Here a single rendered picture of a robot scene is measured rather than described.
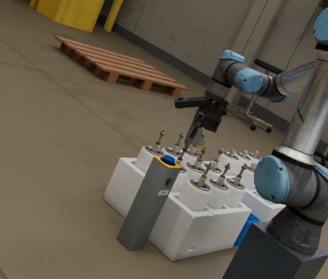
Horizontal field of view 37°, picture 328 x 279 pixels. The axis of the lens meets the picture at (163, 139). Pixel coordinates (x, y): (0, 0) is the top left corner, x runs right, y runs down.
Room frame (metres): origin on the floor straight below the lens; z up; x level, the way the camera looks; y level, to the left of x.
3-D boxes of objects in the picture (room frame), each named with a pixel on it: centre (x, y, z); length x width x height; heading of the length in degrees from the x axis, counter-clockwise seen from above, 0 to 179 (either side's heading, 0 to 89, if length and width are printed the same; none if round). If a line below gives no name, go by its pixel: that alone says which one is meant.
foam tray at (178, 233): (1.77, -0.15, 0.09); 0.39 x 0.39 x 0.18; 54
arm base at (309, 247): (1.35, -0.46, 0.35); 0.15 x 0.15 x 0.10
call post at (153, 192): (1.49, -0.04, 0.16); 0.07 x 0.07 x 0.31; 54
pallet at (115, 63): (4.28, 0.58, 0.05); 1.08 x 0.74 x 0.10; 139
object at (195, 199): (1.60, -0.18, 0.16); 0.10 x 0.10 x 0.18
